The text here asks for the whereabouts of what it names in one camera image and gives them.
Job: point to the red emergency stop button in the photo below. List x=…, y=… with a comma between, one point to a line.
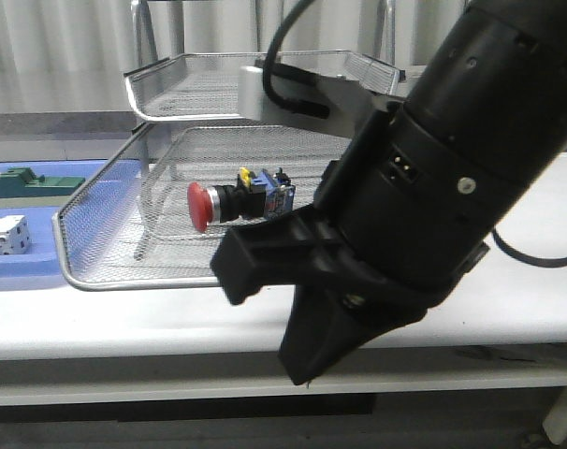
x=255, y=195

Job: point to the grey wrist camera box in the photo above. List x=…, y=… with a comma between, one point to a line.
x=323, y=104

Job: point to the blue plastic tray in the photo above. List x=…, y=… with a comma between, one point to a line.
x=91, y=223

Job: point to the silver rack frame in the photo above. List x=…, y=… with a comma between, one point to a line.
x=150, y=249

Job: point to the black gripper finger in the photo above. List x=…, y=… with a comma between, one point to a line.
x=296, y=249
x=322, y=329

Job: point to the dark background counter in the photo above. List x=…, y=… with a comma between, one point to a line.
x=44, y=103

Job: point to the green terminal block component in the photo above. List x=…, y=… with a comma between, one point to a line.
x=21, y=187

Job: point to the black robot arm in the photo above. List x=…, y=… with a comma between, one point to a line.
x=499, y=80

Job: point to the white table leg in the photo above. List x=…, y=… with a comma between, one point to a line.
x=555, y=423

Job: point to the white circuit breaker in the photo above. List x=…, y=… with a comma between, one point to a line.
x=14, y=235

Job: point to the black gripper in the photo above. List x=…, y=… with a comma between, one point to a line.
x=412, y=214

